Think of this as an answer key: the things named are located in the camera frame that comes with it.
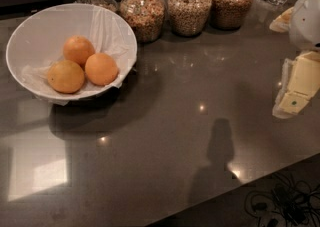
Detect white bowl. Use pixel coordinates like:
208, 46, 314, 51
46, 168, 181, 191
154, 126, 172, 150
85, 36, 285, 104
5, 2, 138, 102

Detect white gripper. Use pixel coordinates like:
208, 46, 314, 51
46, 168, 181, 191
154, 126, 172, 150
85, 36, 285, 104
269, 0, 320, 119

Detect black cables on floor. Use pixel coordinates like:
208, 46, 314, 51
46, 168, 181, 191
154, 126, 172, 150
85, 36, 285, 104
244, 170, 320, 227

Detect orange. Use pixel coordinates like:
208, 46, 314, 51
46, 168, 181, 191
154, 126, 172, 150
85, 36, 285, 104
63, 35, 95, 65
47, 60, 85, 94
85, 53, 119, 86

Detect white paper liner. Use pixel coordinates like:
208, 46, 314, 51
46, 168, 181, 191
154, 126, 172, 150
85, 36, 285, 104
21, 6, 138, 107

